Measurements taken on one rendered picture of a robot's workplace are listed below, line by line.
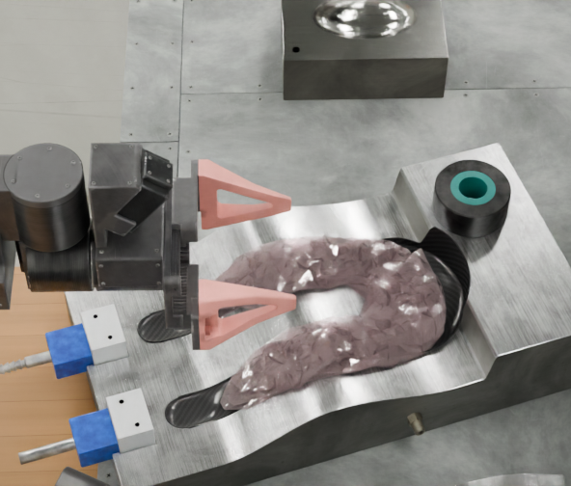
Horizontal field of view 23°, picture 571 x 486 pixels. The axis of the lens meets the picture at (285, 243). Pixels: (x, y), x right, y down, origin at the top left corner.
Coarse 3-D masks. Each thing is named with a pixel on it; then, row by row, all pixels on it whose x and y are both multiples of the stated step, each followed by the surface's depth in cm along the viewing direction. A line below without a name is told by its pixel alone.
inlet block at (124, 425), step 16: (112, 400) 138; (128, 400) 138; (144, 400) 138; (80, 416) 139; (96, 416) 139; (112, 416) 137; (128, 416) 137; (144, 416) 137; (80, 432) 137; (96, 432) 137; (112, 432) 137; (128, 432) 136; (144, 432) 136; (48, 448) 137; (64, 448) 137; (80, 448) 136; (96, 448) 136; (112, 448) 137; (128, 448) 137; (80, 464) 138
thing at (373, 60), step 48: (288, 0) 176; (336, 0) 176; (384, 0) 176; (432, 0) 176; (288, 48) 170; (336, 48) 170; (384, 48) 170; (432, 48) 170; (288, 96) 174; (336, 96) 174; (384, 96) 174; (432, 96) 175
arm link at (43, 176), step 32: (0, 160) 102; (32, 160) 102; (64, 160) 102; (0, 192) 100; (32, 192) 100; (64, 192) 100; (0, 224) 103; (32, 224) 102; (64, 224) 102; (0, 256) 105; (0, 288) 106
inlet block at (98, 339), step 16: (112, 304) 145; (96, 320) 144; (112, 320) 144; (48, 336) 144; (64, 336) 144; (80, 336) 144; (96, 336) 143; (112, 336) 143; (48, 352) 144; (64, 352) 143; (80, 352) 143; (96, 352) 142; (112, 352) 143; (0, 368) 143; (16, 368) 144; (64, 368) 143; (80, 368) 144
